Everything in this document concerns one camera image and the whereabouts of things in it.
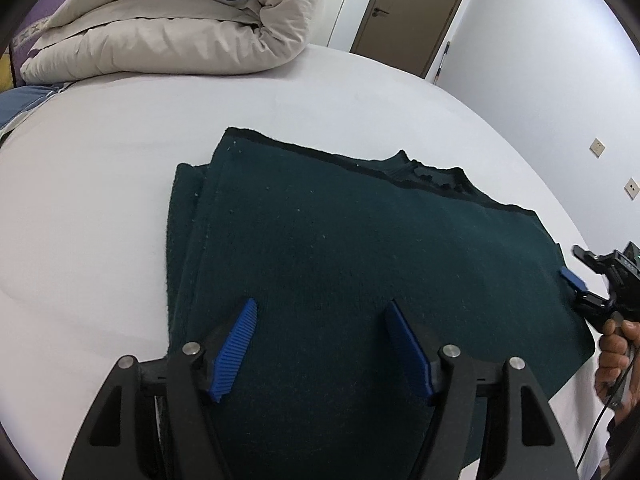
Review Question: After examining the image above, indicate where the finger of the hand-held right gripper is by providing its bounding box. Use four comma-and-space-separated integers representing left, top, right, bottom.
559, 267, 614, 316
572, 244, 614, 274

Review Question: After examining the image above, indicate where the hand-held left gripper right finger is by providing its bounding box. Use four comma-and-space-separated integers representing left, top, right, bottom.
383, 299, 581, 480

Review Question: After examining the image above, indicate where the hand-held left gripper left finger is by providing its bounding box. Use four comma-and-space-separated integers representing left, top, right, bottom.
62, 298, 259, 480

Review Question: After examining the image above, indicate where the dark green knit sweater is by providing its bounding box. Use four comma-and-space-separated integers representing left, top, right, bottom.
165, 127, 598, 480

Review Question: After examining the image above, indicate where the person's right forearm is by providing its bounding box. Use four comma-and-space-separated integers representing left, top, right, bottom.
604, 407, 640, 480

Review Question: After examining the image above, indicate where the person's right hand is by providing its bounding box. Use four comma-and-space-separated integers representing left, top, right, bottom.
594, 319, 640, 402

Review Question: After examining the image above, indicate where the grey upholstered bed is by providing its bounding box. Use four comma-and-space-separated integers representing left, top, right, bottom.
0, 42, 623, 480

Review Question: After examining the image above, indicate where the thin stick beside door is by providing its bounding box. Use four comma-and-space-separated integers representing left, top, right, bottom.
433, 41, 452, 85

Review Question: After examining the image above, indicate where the brown door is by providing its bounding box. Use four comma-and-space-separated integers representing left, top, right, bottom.
349, 0, 476, 80

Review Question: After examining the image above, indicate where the blue pillow with white trim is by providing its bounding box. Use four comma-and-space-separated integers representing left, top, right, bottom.
0, 81, 73, 137

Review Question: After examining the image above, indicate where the rolled beige duvet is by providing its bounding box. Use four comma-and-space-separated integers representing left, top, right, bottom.
20, 0, 321, 83

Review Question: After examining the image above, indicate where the purple embroidered cushion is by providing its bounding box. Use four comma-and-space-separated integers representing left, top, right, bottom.
9, 0, 66, 78

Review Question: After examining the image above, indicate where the black cable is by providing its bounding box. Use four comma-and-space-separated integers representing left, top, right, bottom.
575, 399, 622, 480

